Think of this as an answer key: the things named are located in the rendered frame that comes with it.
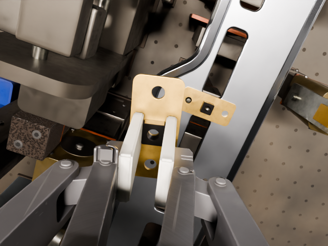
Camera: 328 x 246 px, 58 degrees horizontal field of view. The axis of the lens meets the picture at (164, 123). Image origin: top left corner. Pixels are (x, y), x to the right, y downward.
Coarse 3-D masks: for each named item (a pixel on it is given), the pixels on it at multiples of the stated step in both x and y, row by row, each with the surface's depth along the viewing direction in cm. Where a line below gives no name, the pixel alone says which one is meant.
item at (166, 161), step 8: (168, 120) 21; (176, 120) 21; (168, 128) 19; (168, 136) 18; (168, 144) 17; (168, 152) 16; (160, 160) 16; (168, 160) 15; (160, 168) 16; (168, 168) 16; (160, 176) 16; (168, 176) 16; (160, 184) 16; (168, 184) 16; (160, 192) 16; (160, 200) 16
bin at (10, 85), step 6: (0, 78) 67; (0, 84) 77; (6, 84) 77; (12, 84) 68; (18, 84) 71; (0, 90) 78; (6, 90) 77; (12, 90) 68; (18, 90) 72; (0, 96) 78; (6, 96) 78; (12, 96) 69; (18, 96) 73; (0, 102) 79; (6, 102) 79
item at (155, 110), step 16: (144, 80) 21; (160, 80) 21; (176, 80) 21; (144, 96) 22; (176, 96) 22; (144, 112) 22; (160, 112) 22; (176, 112) 22; (144, 128) 22; (160, 128) 22; (176, 128) 23; (144, 144) 23; (160, 144) 22; (176, 144) 23; (144, 160) 24; (144, 176) 24
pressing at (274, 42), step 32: (224, 0) 40; (288, 0) 40; (320, 0) 40; (224, 32) 42; (256, 32) 41; (288, 32) 41; (192, 64) 43; (256, 64) 43; (288, 64) 43; (160, 96) 45; (224, 96) 45; (256, 96) 44; (224, 128) 46; (256, 128) 46; (224, 160) 48; (128, 224) 54; (160, 224) 53
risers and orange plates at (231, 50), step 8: (192, 16) 56; (200, 16) 56; (200, 32) 54; (232, 32) 57; (240, 32) 57; (200, 40) 54; (224, 40) 54; (232, 40) 54; (224, 48) 54; (232, 48) 54; (240, 48) 54; (224, 56) 55; (232, 56) 55; (152, 224) 68; (144, 232) 65; (152, 232) 66; (160, 232) 67; (144, 240) 63; (152, 240) 64
